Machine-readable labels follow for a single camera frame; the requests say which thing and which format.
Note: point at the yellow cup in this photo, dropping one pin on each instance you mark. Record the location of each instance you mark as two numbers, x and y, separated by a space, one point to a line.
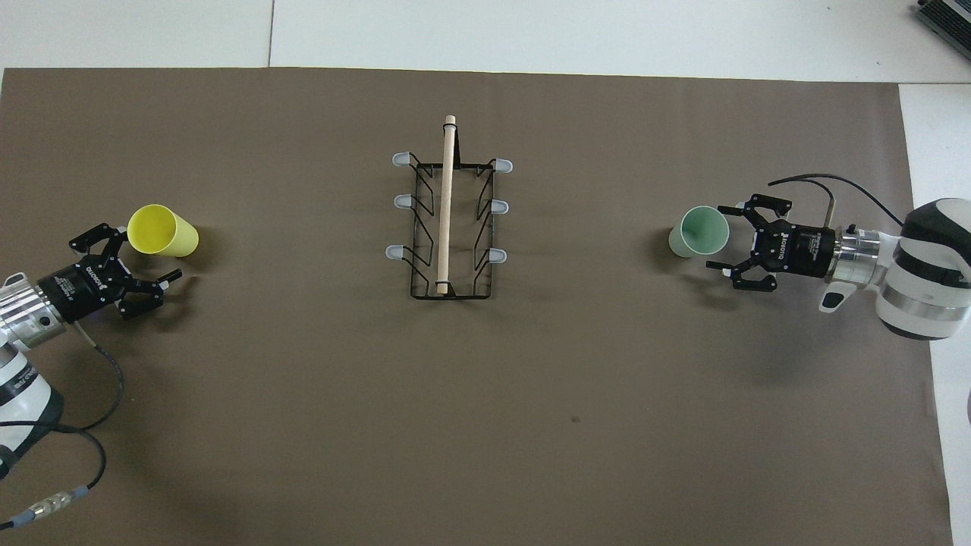
159 227

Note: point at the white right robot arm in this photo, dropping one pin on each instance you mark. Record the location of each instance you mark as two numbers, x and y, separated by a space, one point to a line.
918 273

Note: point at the grey ribbed device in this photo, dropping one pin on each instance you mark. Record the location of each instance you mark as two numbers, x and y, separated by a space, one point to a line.
948 15

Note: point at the pale green cup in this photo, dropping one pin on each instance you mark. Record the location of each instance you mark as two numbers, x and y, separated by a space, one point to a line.
702 231

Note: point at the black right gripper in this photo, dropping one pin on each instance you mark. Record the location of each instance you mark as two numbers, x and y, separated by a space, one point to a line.
796 250

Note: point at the brown table mat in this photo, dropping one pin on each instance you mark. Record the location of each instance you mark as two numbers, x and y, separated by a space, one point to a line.
485 417

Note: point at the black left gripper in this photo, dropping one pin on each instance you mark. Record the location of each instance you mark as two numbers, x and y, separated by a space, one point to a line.
83 284

